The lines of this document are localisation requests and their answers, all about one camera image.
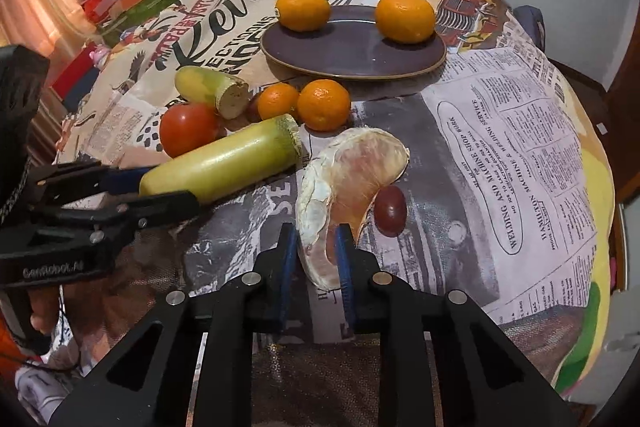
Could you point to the red box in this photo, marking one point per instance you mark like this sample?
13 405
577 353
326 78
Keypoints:
75 74

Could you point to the purple ceramic plate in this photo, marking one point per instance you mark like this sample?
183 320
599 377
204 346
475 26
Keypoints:
350 49

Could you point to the white printed cloth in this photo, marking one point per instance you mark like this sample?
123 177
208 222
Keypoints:
60 357

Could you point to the person's left hand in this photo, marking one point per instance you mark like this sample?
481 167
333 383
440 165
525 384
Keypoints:
44 309

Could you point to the large orange mandarin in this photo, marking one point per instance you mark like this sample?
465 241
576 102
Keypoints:
405 18

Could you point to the yellow-green cloth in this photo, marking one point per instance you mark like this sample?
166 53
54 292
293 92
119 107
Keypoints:
597 187

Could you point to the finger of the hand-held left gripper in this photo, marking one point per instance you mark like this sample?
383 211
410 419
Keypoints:
85 174
150 207

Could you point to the long green zucchini piece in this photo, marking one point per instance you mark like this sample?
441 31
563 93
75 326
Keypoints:
225 157

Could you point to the small orange mandarin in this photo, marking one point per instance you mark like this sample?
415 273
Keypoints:
277 103

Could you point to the blue chair back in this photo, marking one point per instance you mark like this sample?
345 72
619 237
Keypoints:
530 27

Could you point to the short green zucchini piece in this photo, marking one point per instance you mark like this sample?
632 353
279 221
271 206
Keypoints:
210 87

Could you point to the newspaper print tablecloth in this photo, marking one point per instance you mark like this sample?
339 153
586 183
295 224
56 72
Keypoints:
500 132

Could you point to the red grape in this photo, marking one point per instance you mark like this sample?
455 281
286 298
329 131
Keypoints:
391 211

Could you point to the peeled pomelo segment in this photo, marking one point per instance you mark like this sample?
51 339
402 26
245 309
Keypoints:
345 177

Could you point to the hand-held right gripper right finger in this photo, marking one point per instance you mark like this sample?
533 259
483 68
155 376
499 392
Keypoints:
346 277

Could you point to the stickered orange mandarin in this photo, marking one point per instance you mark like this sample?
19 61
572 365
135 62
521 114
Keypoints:
302 9

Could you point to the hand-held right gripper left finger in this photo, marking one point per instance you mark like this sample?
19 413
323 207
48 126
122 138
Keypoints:
288 277

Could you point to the red tomato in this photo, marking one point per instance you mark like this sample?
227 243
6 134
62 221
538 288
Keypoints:
187 129

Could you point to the medium orange mandarin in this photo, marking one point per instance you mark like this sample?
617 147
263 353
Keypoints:
324 104

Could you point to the stack of colourful books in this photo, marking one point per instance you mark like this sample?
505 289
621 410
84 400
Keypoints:
130 7

